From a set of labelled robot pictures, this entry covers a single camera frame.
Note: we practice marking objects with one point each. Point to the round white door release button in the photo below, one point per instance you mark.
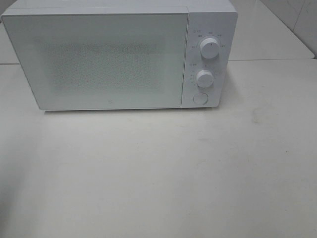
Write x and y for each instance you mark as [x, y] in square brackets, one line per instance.
[200, 98]

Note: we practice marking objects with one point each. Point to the white microwave oven body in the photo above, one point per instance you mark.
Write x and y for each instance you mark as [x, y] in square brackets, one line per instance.
[216, 18]

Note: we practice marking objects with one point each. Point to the white timer knob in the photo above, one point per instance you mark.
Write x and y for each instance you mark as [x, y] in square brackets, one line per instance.
[204, 79]

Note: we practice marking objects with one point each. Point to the white upper power knob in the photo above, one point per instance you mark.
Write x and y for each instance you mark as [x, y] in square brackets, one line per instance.
[209, 47]

